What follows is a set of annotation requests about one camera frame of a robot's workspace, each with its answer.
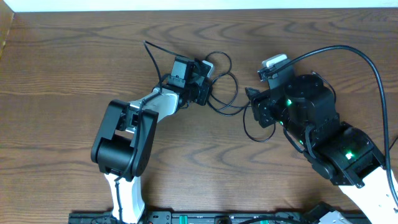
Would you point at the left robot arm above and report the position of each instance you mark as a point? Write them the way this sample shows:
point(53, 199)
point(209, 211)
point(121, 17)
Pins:
point(124, 141)

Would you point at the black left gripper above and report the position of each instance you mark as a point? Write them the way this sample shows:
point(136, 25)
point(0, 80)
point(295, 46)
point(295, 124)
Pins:
point(204, 95)

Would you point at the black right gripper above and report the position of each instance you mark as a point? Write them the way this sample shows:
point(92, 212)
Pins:
point(262, 107)

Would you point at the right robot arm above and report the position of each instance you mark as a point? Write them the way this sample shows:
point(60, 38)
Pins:
point(337, 151)

